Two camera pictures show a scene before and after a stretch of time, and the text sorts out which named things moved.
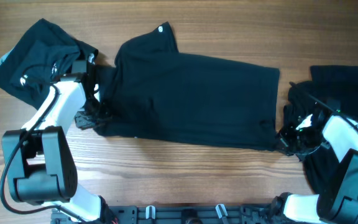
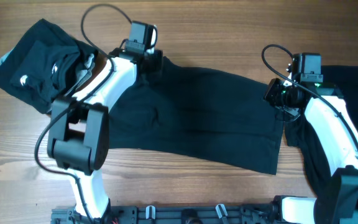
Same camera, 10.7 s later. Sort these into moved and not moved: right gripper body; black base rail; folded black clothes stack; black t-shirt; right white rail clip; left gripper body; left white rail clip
Moved: right gripper body; left gripper body; black t-shirt
Not moved: black base rail; folded black clothes stack; left white rail clip; right white rail clip
